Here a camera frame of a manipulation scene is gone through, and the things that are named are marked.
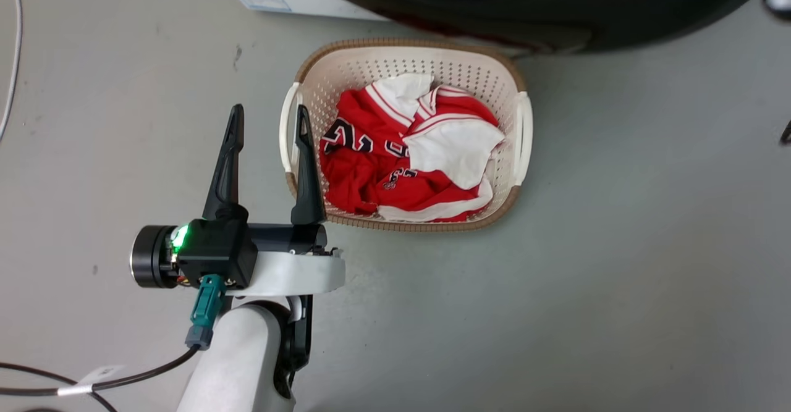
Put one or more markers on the red and white jersey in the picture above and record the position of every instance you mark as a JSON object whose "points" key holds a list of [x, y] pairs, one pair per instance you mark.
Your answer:
{"points": [[371, 165]]}

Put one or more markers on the beige perforated laundry basket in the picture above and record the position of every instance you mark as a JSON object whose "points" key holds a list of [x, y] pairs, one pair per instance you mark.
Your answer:
{"points": [[346, 69]]}

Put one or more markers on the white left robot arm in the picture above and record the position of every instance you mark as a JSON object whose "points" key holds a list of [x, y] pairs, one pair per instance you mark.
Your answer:
{"points": [[241, 362]]}

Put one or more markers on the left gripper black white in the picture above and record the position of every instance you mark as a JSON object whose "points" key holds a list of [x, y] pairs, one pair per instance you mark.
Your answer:
{"points": [[216, 254]]}

